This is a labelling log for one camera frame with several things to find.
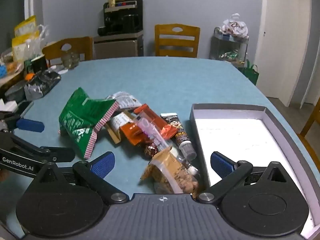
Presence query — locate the white silver snack packet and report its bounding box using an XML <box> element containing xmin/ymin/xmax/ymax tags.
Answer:
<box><xmin>105</xmin><ymin>91</ymin><xmax>142</xmax><ymax>110</ymax></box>

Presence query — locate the white plastic bag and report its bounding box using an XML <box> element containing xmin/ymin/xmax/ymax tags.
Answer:
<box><xmin>221</xmin><ymin>13</ymin><xmax>249</xmax><ymax>36</ymax></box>

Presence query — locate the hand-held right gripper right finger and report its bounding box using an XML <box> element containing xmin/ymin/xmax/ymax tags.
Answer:
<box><xmin>197</xmin><ymin>152</ymin><xmax>295</xmax><ymax>203</ymax></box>

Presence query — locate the green tote bag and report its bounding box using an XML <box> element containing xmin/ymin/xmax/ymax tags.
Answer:
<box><xmin>237</xmin><ymin>59</ymin><xmax>260</xmax><ymax>85</ymax></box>

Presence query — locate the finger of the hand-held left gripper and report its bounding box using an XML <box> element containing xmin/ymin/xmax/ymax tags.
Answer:
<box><xmin>0</xmin><ymin>112</ymin><xmax>45</xmax><ymax>133</ymax></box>
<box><xmin>7</xmin><ymin>135</ymin><xmax>75</xmax><ymax>163</ymax></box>

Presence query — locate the yellow pouch bag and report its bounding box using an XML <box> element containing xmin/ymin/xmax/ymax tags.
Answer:
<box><xmin>12</xmin><ymin>31</ymin><xmax>40</xmax><ymax>61</ymax></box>
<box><xmin>14</xmin><ymin>16</ymin><xmax>38</xmax><ymax>37</ymax></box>

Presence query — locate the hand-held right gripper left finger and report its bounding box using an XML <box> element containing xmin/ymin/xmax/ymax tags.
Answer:
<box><xmin>30</xmin><ymin>151</ymin><xmax>130</xmax><ymax>204</ymax></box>

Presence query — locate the grey box with white inside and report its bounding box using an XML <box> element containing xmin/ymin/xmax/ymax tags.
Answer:
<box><xmin>189</xmin><ymin>103</ymin><xmax>320</xmax><ymax>239</ymax></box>

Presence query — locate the beige cracker packet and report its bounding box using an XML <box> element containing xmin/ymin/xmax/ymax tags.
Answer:
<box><xmin>105</xmin><ymin>111</ymin><xmax>135</xmax><ymax>144</ymax></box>

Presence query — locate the tan nut snack packet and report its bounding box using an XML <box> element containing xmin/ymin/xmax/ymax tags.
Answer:
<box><xmin>140</xmin><ymin>146</ymin><xmax>200</xmax><ymax>195</ymax></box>

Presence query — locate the foil chocolate ball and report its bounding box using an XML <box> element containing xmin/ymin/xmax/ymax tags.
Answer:
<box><xmin>143</xmin><ymin>142</ymin><xmax>158</xmax><ymax>158</ymax></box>

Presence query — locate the clear plastic bag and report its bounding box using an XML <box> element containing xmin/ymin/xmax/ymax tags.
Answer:
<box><xmin>25</xmin><ymin>24</ymin><xmax>50</xmax><ymax>58</ymax></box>

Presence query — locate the metal shelf cart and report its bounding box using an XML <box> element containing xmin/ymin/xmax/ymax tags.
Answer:
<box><xmin>209</xmin><ymin>27</ymin><xmax>250</xmax><ymax>67</ymax></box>

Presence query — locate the wooden chair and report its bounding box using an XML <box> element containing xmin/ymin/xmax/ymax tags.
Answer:
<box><xmin>154</xmin><ymin>24</ymin><xmax>201</xmax><ymax>58</ymax></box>
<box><xmin>42</xmin><ymin>36</ymin><xmax>93</xmax><ymax>67</ymax></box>
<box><xmin>300</xmin><ymin>102</ymin><xmax>320</xmax><ymax>138</ymax></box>

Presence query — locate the black mug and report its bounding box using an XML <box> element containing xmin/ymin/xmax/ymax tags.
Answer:
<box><xmin>30</xmin><ymin>55</ymin><xmax>48</xmax><ymax>74</ymax></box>

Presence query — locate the black round container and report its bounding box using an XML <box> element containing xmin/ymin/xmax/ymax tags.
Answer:
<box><xmin>5</xmin><ymin>84</ymin><xmax>25</xmax><ymax>100</ymax></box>

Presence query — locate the clear pink snack packet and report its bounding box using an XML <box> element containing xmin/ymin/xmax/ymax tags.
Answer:
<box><xmin>135</xmin><ymin>115</ymin><xmax>175</xmax><ymax>155</ymax></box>

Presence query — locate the orange snack bar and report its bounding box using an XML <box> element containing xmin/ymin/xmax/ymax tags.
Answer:
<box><xmin>133</xmin><ymin>104</ymin><xmax>177</xmax><ymax>140</ymax></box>
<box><xmin>119</xmin><ymin>124</ymin><xmax>148</xmax><ymax>146</ymax></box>

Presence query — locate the dark printed stick packet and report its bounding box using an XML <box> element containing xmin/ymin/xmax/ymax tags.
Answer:
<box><xmin>160</xmin><ymin>113</ymin><xmax>197</xmax><ymax>161</ymax></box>

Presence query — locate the green snack bag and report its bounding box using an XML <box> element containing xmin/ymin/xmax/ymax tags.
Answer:
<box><xmin>58</xmin><ymin>87</ymin><xmax>118</xmax><ymax>159</ymax></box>

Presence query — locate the white door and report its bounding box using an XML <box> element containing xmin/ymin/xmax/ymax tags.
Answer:
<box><xmin>254</xmin><ymin>0</ymin><xmax>315</xmax><ymax>107</ymax></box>

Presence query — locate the black beige water dispenser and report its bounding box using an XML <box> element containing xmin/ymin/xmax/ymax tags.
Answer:
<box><xmin>94</xmin><ymin>0</ymin><xmax>145</xmax><ymax>60</ymax></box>

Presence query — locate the glass jar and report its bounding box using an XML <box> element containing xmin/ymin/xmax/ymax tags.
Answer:
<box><xmin>61</xmin><ymin>51</ymin><xmax>80</xmax><ymax>69</ymax></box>

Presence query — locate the small white box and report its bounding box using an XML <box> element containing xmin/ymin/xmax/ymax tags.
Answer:
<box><xmin>0</xmin><ymin>99</ymin><xmax>18</xmax><ymax>112</ymax></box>

